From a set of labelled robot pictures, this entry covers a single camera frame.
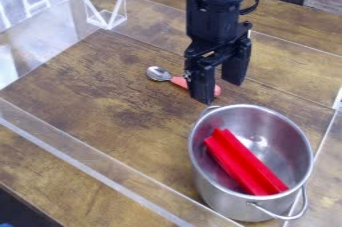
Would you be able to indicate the red rectangular block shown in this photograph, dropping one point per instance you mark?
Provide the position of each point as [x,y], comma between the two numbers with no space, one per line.
[243,165]

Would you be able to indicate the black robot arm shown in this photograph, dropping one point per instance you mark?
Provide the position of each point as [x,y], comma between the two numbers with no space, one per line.
[219,56]

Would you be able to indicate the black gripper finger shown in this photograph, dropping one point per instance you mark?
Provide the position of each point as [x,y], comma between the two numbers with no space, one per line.
[235,67]
[195,67]

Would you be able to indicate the clear acrylic barrier panel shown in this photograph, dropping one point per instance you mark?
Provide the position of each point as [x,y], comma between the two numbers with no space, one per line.
[145,190]

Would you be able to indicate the pink handled metal spoon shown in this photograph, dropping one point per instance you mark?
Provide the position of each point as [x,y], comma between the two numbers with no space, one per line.
[161,74]

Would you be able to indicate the stainless steel pot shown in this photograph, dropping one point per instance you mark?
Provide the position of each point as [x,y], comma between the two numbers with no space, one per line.
[279,143]

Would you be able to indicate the clear acrylic triangle bracket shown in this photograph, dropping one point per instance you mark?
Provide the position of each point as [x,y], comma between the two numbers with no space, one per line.
[104,18]

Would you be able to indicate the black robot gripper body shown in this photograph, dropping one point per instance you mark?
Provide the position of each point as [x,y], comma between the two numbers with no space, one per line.
[212,25]

